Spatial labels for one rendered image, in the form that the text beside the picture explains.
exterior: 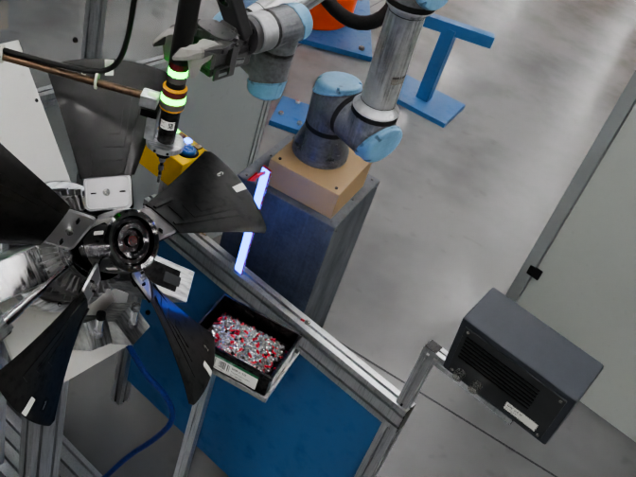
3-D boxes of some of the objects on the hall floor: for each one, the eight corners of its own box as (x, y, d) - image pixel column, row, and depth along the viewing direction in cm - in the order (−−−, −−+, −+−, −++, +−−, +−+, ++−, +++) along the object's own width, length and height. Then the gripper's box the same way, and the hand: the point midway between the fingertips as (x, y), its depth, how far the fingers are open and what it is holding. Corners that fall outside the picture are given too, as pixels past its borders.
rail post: (111, 397, 268) (140, 220, 221) (120, 392, 271) (151, 215, 223) (118, 405, 267) (150, 228, 219) (128, 399, 270) (161, 223, 222)
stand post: (14, 541, 224) (27, 318, 168) (42, 521, 230) (63, 300, 174) (24, 553, 222) (41, 330, 166) (51, 532, 229) (76, 312, 173)
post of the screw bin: (160, 522, 240) (208, 344, 190) (165, 515, 242) (214, 336, 193) (169, 527, 239) (219, 350, 190) (174, 519, 241) (225, 342, 192)
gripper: (264, 73, 149) (180, 101, 134) (221, 44, 153) (134, 68, 138) (275, 31, 144) (188, 56, 129) (230, 2, 148) (141, 23, 133)
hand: (168, 45), depth 133 cm, fingers closed on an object, 4 cm apart
